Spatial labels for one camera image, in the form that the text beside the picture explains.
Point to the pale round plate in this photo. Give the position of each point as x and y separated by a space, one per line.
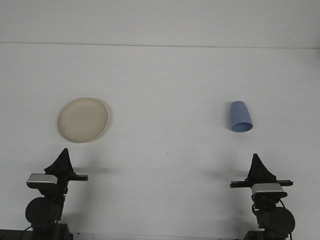
82 120

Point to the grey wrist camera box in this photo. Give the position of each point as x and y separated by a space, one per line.
41 179
268 188

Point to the pale blue cup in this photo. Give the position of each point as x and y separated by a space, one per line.
239 115

